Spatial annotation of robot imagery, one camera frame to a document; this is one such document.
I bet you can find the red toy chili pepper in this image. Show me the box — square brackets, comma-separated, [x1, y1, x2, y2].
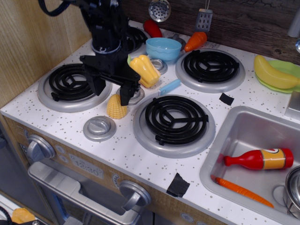
[143, 19, 163, 38]

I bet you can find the silver top knob middle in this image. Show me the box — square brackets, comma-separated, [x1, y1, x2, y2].
[128, 88, 145, 105]

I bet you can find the right silver oven knob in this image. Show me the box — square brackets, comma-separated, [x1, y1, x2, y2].
[119, 180, 151, 211]

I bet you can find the yellow toy bell pepper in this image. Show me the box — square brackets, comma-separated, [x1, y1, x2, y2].
[129, 55, 161, 88]

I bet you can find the black burner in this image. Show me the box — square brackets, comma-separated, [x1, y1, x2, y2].
[127, 27, 148, 58]
[175, 49, 246, 93]
[133, 95, 216, 158]
[37, 63, 112, 113]

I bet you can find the left silver oven knob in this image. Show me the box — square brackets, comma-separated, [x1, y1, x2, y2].
[26, 135, 56, 162]

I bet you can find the silver top knob front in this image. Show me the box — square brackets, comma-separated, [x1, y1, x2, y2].
[83, 116, 117, 142]

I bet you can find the silver perforated toy skimmer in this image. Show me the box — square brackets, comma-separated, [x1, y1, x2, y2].
[148, 0, 171, 23]

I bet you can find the green toy vegetable piece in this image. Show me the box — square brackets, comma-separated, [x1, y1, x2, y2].
[127, 55, 132, 65]

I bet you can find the black tape piece lower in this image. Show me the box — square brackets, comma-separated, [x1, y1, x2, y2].
[166, 173, 190, 198]

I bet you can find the black tape piece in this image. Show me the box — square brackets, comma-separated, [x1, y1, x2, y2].
[219, 93, 234, 106]
[166, 173, 190, 198]

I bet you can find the front right black burner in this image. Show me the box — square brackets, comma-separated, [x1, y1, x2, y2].
[133, 95, 216, 158]

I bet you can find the silver oven knob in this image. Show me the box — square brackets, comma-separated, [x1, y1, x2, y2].
[119, 180, 151, 211]
[26, 135, 56, 162]

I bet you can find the silver top knob back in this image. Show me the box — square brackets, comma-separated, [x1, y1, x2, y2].
[150, 59, 168, 75]

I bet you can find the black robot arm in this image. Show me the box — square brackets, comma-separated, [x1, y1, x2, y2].
[38, 0, 140, 106]

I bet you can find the front left black burner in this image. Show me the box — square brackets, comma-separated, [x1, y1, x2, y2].
[37, 63, 112, 113]

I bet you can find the silver metal sink basin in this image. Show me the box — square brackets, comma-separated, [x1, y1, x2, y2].
[200, 106, 300, 225]

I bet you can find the silver oven door handle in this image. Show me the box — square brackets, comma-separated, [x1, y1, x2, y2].
[28, 162, 141, 225]

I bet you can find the blue handled toy knife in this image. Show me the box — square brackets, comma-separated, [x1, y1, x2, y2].
[135, 78, 182, 110]

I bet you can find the light blue plastic bowl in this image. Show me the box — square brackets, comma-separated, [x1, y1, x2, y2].
[146, 37, 182, 61]

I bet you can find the silver faucet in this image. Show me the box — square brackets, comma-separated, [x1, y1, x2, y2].
[287, 15, 300, 53]

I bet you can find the yellow toy corn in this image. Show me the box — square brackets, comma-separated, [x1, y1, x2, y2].
[106, 94, 128, 119]

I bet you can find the long orange toy carrot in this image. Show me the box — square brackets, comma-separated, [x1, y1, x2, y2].
[215, 177, 274, 208]

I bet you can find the back right black burner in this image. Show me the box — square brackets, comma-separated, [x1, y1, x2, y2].
[175, 49, 246, 93]

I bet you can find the grey slotted toy spatula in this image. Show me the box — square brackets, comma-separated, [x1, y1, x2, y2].
[195, 8, 213, 32]

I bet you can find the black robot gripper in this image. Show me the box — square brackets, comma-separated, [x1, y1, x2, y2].
[80, 43, 140, 106]

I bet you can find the yellow toy banana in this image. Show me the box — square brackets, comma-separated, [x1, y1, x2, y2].
[254, 55, 300, 89]

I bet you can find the silver toy pot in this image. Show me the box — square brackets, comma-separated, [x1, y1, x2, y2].
[283, 166, 300, 219]

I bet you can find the yellow object lower left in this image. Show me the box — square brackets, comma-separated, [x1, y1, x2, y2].
[11, 208, 36, 224]

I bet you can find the red toy ketchup bottle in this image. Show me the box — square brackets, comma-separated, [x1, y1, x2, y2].
[224, 148, 294, 170]

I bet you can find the short orange toy carrot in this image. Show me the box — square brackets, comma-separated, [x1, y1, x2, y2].
[184, 32, 207, 52]

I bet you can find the black tape piece upper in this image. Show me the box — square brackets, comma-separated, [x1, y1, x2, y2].
[219, 93, 234, 106]

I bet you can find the green plastic plate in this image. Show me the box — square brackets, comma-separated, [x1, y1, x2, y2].
[255, 60, 300, 93]

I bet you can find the back left black burner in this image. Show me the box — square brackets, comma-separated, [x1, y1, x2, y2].
[127, 27, 148, 58]

